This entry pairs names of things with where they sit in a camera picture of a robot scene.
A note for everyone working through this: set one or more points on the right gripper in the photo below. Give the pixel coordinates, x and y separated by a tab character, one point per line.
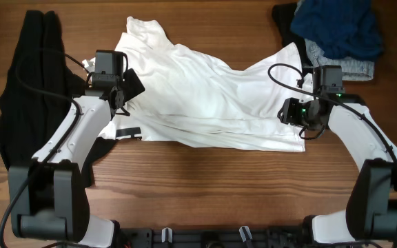
290	114

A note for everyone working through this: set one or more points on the black garment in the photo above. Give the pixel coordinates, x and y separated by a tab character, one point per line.
282	16
29	119

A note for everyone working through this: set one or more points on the left white rail clip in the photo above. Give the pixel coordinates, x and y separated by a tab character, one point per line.
166	235

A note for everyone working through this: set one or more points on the dark blue garment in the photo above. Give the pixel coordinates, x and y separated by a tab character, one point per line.
341	28

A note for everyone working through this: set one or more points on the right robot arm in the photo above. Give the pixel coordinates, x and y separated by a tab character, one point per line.
371	211

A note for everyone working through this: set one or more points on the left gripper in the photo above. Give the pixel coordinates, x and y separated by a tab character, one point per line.
132	83

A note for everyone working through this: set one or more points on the white t-shirt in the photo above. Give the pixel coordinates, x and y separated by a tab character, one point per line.
199	100

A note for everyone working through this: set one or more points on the light grey garment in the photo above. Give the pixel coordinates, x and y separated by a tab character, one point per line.
353	69

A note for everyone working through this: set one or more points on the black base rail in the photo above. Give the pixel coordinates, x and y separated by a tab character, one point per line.
272	237

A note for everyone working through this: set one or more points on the right white rail clip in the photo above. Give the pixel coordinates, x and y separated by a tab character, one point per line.
246	236

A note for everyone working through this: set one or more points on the white rail clip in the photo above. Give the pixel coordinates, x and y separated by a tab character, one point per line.
166	235
246	236

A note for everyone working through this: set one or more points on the black garment at top right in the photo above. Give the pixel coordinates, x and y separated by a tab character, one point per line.
282	16

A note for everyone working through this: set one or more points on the black garment on left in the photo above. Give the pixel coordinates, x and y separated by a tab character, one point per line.
29	119

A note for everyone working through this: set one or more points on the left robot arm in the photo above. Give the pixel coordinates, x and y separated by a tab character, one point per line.
47	197

